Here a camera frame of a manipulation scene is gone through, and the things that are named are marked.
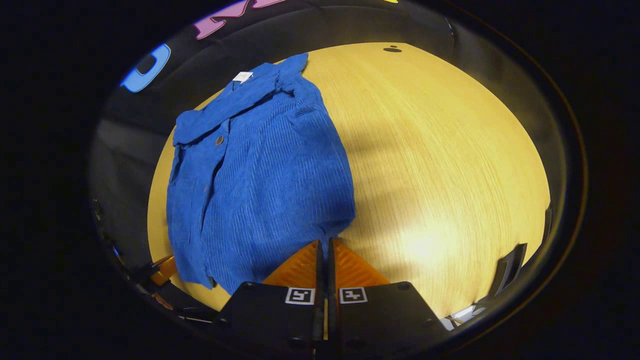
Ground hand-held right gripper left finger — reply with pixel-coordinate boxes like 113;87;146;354
219;240;327;352

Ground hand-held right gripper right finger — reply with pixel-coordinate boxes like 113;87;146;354
326;238;449;352

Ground blue corduroy shirt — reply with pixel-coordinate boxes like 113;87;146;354
166;52;357;296

